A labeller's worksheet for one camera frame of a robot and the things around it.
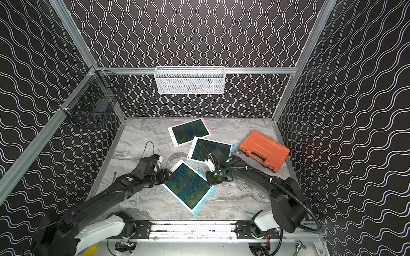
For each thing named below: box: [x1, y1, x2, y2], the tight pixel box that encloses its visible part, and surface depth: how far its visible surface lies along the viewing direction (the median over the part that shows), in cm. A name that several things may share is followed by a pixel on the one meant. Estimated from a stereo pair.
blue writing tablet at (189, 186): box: [162, 159, 217, 215], surface depth 90 cm
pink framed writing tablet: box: [167, 117, 214, 148], surface depth 116 cm
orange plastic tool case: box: [238, 130, 290, 173], surface depth 100 cm
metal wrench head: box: [293, 240, 307, 256], surface depth 71 cm
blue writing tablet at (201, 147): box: [186, 136, 236, 164], surface depth 105 cm
